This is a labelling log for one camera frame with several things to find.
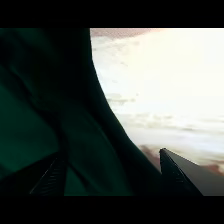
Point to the dark green garment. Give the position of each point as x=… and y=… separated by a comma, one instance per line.
x=50, y=100

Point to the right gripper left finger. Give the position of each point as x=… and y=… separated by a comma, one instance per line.
x=50, y=178

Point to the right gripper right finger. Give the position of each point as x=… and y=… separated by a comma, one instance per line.
x=186, y=176

